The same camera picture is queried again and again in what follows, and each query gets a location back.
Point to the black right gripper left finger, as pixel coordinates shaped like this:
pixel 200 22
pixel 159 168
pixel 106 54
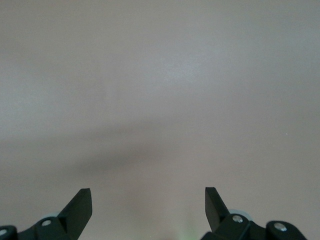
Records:
pixel 75 220

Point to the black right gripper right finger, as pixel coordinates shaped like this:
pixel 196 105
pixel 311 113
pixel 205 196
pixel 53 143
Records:
pixel 220 222

